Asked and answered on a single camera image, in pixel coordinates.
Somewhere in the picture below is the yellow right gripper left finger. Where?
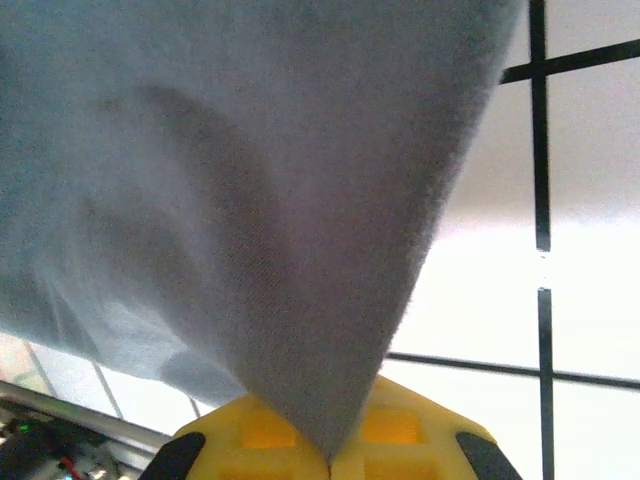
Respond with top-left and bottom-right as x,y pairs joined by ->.
143,392 -> 332,480

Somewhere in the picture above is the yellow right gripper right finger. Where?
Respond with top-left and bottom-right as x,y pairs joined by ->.
329,374 -> 524,480

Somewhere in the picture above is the grey t-shirt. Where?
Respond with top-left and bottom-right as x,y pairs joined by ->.
0,0 -> 524,464

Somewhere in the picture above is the aluminium cross rail frame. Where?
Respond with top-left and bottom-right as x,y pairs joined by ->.
0,377 -> 174,474

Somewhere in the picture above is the circuit board with wires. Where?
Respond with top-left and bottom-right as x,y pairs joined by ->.
0,404 -> 121,480

